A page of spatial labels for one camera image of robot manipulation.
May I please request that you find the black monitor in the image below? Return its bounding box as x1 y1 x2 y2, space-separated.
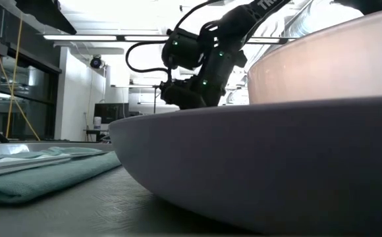
94 102 130 124

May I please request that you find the dark framed glass wall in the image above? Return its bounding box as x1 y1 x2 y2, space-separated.
0 32 63 142

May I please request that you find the lavender plate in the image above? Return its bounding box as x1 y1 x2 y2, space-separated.
108 95 382 237

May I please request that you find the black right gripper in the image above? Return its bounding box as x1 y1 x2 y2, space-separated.
159 76 223 110

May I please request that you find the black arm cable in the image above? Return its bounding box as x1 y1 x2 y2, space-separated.
124 0 218 75

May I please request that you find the white ceiling pipe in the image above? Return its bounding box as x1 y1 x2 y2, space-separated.
54 45 125 56

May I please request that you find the long ceiling light rail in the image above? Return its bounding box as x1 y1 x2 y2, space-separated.
42 34 297 45

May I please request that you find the black metal frame stand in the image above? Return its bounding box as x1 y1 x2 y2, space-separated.
151 84 162 115

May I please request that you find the black round ceiling fixture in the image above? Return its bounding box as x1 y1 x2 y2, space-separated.
90 55 103 70

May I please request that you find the teal napkin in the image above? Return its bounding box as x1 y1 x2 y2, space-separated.
0 146 123 205

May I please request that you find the yellow extension cable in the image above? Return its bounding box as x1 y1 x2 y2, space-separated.
5 16 24 140
0 0 41 142

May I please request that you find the small dark table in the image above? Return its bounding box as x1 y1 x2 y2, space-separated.
82 128 109 143

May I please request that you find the silver ventilation duct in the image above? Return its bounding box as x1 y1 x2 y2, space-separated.
283 0 365 37

